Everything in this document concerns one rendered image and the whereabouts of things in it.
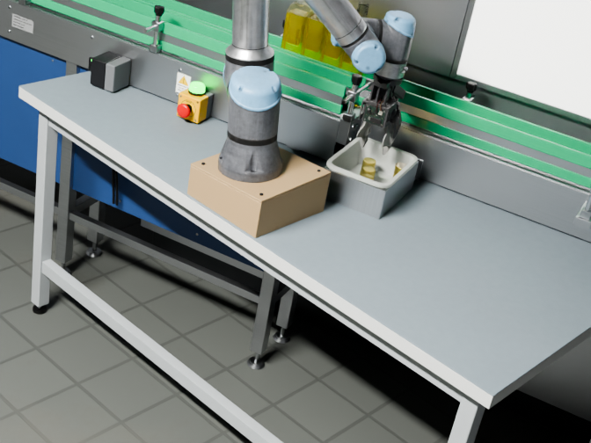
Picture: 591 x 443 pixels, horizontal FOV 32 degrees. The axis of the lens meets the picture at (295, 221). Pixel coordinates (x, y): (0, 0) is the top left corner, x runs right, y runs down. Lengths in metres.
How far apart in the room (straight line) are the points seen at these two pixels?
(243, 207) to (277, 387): 0.91
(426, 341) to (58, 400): 1.23
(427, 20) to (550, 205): 0.59
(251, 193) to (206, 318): 1.08
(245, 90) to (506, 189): 0.76
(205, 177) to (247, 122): 0.18
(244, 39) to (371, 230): 0.54
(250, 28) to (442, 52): 0.64
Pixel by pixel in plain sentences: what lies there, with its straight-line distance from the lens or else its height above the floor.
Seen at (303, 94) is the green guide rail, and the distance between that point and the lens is 2.71.
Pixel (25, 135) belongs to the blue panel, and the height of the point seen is 0.45.
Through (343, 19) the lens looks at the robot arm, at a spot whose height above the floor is 1.24.
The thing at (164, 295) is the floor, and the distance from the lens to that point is 3.40.
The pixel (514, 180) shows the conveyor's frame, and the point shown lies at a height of 0.84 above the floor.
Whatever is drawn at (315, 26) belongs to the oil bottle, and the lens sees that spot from 2.77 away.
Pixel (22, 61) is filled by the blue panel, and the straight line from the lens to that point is 3.25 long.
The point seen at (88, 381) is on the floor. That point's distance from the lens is 3.04.
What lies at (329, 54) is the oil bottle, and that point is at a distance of 2.77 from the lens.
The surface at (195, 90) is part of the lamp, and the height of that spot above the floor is 0.84.
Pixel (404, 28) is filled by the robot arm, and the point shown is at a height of 1.19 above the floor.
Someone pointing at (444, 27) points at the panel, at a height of 1.11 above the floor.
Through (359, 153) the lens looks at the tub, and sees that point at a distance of 2.69.
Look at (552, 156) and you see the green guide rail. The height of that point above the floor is 0.93.
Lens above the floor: 1.95
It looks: 30 degrees down
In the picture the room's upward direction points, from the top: 11 degrees clockwise
